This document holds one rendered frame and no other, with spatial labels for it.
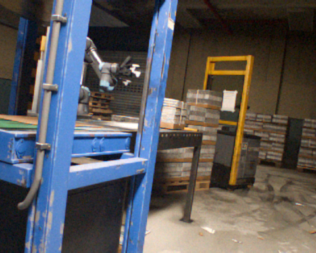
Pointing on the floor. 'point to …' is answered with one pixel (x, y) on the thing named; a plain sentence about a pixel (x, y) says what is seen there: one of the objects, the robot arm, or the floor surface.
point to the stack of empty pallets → (100, 100)
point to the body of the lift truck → (250, 159)
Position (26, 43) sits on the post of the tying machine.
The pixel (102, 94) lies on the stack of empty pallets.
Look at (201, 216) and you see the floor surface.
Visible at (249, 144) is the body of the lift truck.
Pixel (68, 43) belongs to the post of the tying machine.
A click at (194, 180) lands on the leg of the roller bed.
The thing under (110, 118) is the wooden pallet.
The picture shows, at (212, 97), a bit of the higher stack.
